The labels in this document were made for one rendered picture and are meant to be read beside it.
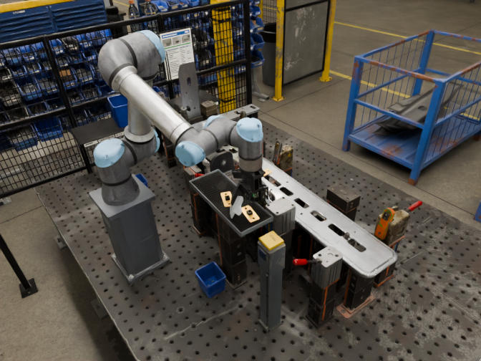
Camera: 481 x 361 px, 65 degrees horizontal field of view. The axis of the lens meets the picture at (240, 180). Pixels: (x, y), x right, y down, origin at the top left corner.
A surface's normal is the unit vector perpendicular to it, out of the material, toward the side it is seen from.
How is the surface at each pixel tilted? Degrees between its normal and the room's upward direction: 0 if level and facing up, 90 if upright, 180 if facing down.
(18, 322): 0
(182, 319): 0
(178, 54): 90
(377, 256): 0
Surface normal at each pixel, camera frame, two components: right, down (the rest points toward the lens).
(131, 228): 0.63, 0.44
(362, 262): -0.04, -0.80
